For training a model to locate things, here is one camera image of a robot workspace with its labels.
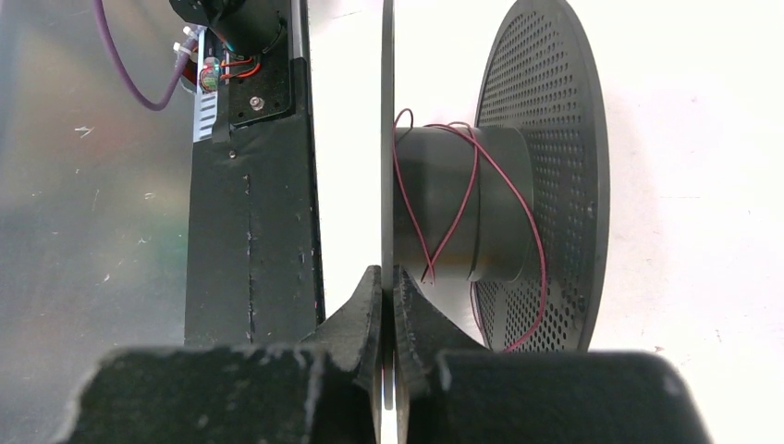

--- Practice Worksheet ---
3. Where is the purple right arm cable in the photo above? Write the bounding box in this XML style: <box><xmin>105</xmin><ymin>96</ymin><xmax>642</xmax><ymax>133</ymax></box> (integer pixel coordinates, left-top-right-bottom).
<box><xmin>92</xmin><ymin>0</ymin><xmax>197</xmax><ymax>113</ymax></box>

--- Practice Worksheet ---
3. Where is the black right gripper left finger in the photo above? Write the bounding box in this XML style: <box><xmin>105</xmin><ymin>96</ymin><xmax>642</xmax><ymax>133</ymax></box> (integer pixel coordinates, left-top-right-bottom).
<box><xmin>55</xmin><ymin>265</ymin><xmax>382</xmax><ymax>443</ymax></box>

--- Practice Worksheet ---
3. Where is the dark grey perforated spool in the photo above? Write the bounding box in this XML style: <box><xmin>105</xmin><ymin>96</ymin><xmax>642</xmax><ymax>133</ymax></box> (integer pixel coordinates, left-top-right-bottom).
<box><xmin>379</xmin><ymin>0</ymin><xmax>612</xmax><ymax>412</ymax></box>

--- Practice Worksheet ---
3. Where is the thin red wire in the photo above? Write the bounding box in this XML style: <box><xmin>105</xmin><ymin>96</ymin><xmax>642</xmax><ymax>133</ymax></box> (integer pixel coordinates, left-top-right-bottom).
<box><xmin>390</xmin><ymin>108</ymin><xmax>548</xmax><ymax>354</ymax></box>

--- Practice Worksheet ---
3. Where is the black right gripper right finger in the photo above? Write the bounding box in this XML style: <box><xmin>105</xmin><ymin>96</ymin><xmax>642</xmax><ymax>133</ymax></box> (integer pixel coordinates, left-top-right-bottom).
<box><xmin>392</xmin><ymin>267</ymin><xmax>709</xmax><ymax>443</ymax></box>

